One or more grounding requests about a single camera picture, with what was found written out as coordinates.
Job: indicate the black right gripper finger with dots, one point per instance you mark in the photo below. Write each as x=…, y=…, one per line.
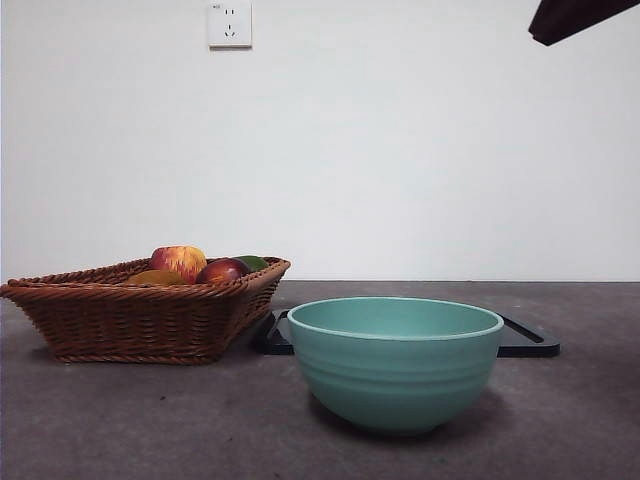
x=565, y=20

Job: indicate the teal ribbed bowl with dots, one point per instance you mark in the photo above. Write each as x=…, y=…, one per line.
x=395, y=380

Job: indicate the dark rectangular tray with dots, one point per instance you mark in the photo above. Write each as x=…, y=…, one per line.
x=530, y=345

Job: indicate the green fruit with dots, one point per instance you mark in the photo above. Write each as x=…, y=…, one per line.
x=255, y=262

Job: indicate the dark red apple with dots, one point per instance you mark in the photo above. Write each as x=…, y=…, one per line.
x=222, y=272

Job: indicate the red yellow apple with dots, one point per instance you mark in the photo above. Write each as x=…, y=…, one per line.
x=180, y=261

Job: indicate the brown wicker basket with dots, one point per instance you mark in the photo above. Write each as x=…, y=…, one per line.
x=125, y=320

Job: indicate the white wall socket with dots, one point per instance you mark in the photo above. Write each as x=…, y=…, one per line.
x=230, y=25

